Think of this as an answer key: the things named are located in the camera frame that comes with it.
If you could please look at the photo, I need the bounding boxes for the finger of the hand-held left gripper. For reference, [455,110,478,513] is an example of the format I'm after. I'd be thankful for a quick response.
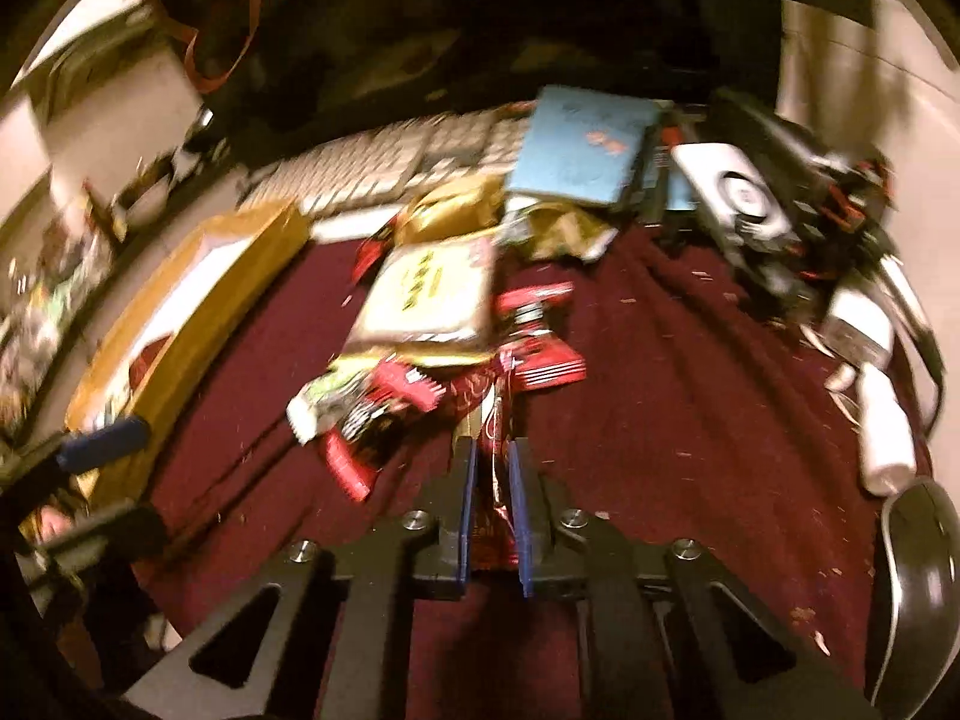
[22,501,167,578]
[0,416,151,496]

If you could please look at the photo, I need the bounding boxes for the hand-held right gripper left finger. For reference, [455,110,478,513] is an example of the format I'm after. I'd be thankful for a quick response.
[127,435,479,720]

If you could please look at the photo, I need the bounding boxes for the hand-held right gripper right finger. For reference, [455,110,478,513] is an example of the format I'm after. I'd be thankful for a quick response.
[510,436,878,720]

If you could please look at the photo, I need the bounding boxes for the dark red snack packet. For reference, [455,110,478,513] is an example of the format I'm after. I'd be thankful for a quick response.
[450,360,527,572]

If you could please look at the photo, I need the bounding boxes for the red and black snack packet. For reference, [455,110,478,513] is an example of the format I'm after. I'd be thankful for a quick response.
[322,356,449,503]

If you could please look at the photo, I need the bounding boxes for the gold-edged cardboard box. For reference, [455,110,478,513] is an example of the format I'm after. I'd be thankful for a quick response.
[64,199,312,511]

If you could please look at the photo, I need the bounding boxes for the bright red snack packet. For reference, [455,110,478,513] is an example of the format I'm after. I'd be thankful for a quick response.
[495,281,587,392]

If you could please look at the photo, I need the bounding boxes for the green pea snack packet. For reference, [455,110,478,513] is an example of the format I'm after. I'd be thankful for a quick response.
[287,364,376,445]

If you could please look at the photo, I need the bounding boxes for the tan pastry packet yellow label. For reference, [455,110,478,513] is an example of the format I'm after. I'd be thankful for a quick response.
[349,234,502,361]

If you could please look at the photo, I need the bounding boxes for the small red snack packet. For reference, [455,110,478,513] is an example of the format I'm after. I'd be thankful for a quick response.
[351,229,400,280]

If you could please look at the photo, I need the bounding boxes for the gold snack packet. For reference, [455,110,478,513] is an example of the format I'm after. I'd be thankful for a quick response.
[394,178,505,245]

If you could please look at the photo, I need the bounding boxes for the white bowl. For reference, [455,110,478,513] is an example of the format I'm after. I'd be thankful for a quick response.
[112,157,179,230]

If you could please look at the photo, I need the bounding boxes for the white computer keyboard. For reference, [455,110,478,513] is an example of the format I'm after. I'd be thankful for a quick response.
[236,109,541,222]

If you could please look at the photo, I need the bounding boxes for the white plastic bottle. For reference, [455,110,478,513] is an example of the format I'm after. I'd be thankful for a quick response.
[855,362,920,497]

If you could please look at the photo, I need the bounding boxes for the blue notebook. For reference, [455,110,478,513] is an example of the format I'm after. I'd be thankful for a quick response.
[504,86,662,208]

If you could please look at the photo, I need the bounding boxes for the white power adapter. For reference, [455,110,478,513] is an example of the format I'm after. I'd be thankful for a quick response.
[820,270,901,370]

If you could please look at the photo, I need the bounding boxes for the white device with round dial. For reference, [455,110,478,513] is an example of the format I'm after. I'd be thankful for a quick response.
[671,144,790,238]

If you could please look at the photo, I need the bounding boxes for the black computer mouse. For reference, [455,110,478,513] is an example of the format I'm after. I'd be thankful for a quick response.
[862,478,960,720]

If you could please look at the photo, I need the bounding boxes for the orange cable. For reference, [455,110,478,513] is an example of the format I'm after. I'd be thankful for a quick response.
[184,0,265,95]

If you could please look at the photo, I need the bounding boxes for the black circuit board red wires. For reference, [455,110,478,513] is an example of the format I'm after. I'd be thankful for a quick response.
[709,88,905,320]

